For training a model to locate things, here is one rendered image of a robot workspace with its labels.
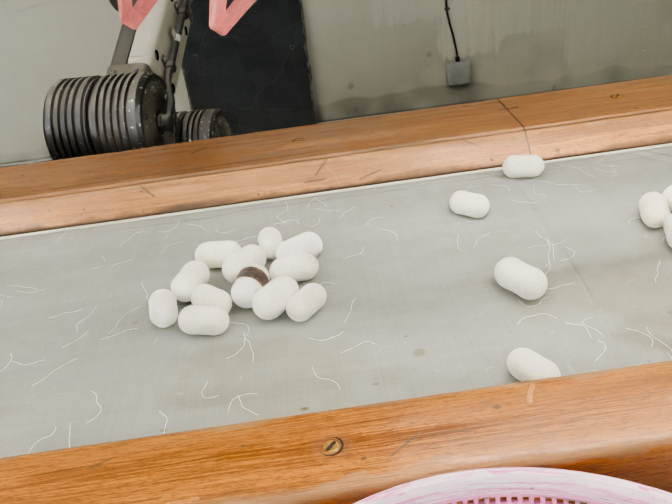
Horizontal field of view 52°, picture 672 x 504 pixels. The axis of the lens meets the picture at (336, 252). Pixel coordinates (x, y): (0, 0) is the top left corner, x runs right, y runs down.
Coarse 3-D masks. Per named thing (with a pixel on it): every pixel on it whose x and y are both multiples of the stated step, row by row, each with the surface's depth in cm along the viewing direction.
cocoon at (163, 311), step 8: (152, 296) 47; (160, 296) 47; (168, 296) 47; (152, 304) 46; (160, 304) 46; (168, 304) 46; (176, 304) 47; (152, 312) 46; (160, 312) 46; (168, 312) 46; (176, 312) 46; (152, 320) 46; (160, 320) 46; (168, 320) 46
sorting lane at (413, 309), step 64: (320, 192) 62; (384, 192) 61; (448, 192) 59; (512, 192) 58; (576, 192) 57; (640, 192) 56; (0, 256) 59; (64, 256) 57; (128, 256) 56; (192, 256) 55; (320, 256) 53; (384, 256) 52; (448, 256) 51; (512, 256) 50; (576, 256) 49; (640, 256) 48; (0, 320) 50; (64, 320) 49; (128, 320) 48; (256, 320) 46; (320, 320) 46; (384, 320) 45; (448, 320) 44; (512, 320) 43; (576, 320) 43; (640, 320) 42; (0, 384) 44; (64, 384) 43; (128, 384) 42; (192, 384) 41; (256, 384) 41; (320, 384) 40; (384, 384) 40; (448, 384) 39; (0, 448) 39; (64, 448) 38
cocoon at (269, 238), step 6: (264, 228) 54; (270, 228) 53; (264, 234) 53; (270, 234) 53; (276, 234) 53; (258, 240) 53; (264, 240) 52; (270, 240) 52; (276, 240) 52; (264, 246) 52; (270, 246) 52; (276, 246) 52; (270, 252) 52; (270, 258) 52; (276, 258) 52
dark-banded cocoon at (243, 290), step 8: (248, 264) 49; (256, 264) 48; (240, 280) 47; (248, 280) 47; (232, 288) 47; (240, 288) 46; (248, 288) 46; (256, 288) 47; (232, 296) 47; (240, 296) 46; (248, 296) 46; (240, 304) 47; (248, 304) 47
